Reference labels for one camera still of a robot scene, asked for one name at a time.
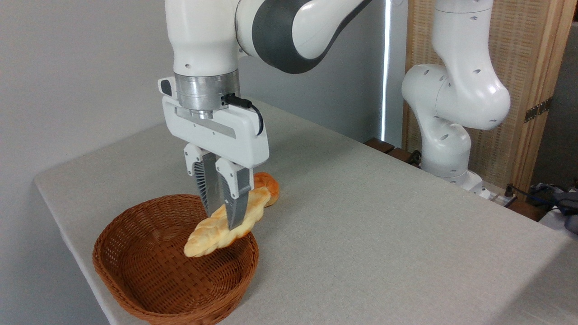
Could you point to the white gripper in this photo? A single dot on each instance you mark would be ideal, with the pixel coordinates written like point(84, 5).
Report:
point(230, 135)

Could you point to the long braided bread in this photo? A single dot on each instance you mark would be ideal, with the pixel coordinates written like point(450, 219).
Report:
point(212, 234)

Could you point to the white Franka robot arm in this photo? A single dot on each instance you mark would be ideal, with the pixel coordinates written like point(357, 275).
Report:
point(456, 90)

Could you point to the round orange bread bun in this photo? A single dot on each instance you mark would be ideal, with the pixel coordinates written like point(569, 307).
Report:
point(270, 185)

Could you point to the brown wicker basket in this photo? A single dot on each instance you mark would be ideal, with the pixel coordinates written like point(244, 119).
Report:
point(135, 253)

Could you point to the dark brown wooden block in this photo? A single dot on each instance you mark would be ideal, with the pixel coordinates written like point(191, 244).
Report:
point(399, 155)
point(378, 145)

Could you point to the metal screen hinge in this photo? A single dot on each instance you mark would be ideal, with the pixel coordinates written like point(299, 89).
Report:
point(537, 109)

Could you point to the wooden folding screen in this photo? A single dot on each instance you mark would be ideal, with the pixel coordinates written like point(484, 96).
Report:
point(528, 54)

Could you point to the dark blue grey bundle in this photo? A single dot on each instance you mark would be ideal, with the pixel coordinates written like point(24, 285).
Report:
point(557, 203)

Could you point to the small white wrist camera box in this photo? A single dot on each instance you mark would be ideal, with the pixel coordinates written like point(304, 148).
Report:
point(166, 86)

